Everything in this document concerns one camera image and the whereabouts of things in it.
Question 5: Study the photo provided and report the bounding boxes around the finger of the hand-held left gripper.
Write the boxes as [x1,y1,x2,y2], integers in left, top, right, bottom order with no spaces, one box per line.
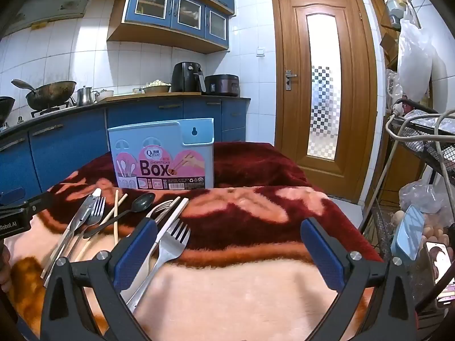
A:
[0,187,26,206]
[21,191,55,218]

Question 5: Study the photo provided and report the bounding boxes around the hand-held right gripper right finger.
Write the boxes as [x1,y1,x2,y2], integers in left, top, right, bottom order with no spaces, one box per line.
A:
[301,217,421,341]

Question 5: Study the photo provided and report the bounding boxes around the smartphone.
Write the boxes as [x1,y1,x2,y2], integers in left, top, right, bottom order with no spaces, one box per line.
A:
[425,241,455,308]

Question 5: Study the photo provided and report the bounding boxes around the blue base cabinet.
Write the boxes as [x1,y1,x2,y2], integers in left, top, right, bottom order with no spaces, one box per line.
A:
[0,97,251,204]

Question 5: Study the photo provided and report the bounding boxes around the steel table knife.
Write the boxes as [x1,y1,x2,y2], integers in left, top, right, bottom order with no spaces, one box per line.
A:
[42,188,102,289]

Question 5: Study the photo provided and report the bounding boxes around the pile of eggs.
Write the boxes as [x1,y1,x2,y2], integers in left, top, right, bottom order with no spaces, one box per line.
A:
[391,209,455,256]

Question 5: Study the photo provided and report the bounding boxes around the white cable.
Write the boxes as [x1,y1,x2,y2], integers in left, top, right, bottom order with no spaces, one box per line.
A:
[386,109,455,187]

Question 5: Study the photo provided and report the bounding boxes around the dark rice cooker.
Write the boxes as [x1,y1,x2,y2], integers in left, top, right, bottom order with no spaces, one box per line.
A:
[204,74,241,97]

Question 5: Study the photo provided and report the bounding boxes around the wooden door with glass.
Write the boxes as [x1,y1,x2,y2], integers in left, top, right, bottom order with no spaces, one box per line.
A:
[271,0,379,205]

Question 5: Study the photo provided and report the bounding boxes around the black spoon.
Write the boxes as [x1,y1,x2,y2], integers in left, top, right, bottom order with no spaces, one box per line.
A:
[82,192,157,239]

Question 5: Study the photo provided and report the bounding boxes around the black wire rack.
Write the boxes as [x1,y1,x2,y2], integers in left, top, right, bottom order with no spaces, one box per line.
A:
[370,98,455,256]

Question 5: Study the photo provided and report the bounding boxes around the red and pink floral blanket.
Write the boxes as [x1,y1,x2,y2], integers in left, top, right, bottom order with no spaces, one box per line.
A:
[3,141,385,341]

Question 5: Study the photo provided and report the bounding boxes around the wooden shelf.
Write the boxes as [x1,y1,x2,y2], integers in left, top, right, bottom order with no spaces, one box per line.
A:
[368,0,423,72]

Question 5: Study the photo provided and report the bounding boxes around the bowl of food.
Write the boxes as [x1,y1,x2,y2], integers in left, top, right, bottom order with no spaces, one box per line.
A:
[143,80,172,94]

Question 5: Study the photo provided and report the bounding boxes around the white plastic fork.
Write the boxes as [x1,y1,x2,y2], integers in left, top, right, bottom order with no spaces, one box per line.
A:
[146,200,175,221]

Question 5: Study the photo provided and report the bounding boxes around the large black wok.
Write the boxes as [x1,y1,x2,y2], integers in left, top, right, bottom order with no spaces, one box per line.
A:
[11,79,78,111]

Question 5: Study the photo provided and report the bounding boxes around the clear plastic bag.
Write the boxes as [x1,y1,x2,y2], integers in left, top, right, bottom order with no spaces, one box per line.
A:
[398,178,455,221]

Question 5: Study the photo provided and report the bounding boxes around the light blue utensil holder box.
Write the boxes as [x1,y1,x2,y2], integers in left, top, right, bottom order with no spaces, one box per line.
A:
[107,117,215,190]

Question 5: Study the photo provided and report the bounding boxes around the wooden cutting board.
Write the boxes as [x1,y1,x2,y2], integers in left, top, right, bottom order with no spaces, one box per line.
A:
[103,92,202,99]

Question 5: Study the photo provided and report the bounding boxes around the steel fork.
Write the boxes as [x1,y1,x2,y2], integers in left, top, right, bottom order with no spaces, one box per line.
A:
[126,218,192,313]
[67,197,106,262]

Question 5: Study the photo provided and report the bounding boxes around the black air fryer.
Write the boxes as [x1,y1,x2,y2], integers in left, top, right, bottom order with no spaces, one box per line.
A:
[171,61,206,94]

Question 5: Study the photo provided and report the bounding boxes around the white-handled knife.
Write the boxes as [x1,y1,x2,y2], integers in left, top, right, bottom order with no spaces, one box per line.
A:
[121,197,190,302]

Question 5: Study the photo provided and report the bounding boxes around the range hood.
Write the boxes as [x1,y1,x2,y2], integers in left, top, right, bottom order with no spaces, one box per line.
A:
[0,0,108,38]

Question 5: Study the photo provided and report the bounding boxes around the large white plastic bag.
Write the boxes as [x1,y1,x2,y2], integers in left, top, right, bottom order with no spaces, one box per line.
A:
[396,18,440,106]

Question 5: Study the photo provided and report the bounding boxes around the small printed plastic bag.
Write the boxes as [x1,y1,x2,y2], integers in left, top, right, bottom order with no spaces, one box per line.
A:
[386,69,404,106]

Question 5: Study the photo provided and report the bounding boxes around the steel kettle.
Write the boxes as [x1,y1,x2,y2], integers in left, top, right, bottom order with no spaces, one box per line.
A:
[76,86,99,107]

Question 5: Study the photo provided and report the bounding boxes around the person's left hand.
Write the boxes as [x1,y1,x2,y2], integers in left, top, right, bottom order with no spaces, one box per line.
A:
[0,242,12,292]

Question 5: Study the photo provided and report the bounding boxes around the blue wall cabinet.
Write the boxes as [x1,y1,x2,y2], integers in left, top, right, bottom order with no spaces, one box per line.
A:
[94,0,236,55]

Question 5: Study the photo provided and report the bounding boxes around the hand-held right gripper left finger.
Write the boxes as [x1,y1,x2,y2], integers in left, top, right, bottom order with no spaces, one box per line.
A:
[41,218,159,341]

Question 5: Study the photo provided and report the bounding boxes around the blue bottle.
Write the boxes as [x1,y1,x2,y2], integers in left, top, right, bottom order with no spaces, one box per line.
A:
[387,0,408,30]

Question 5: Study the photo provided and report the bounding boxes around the small black wok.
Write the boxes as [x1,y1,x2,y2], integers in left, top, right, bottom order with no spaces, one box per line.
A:
[0,96,16,126]

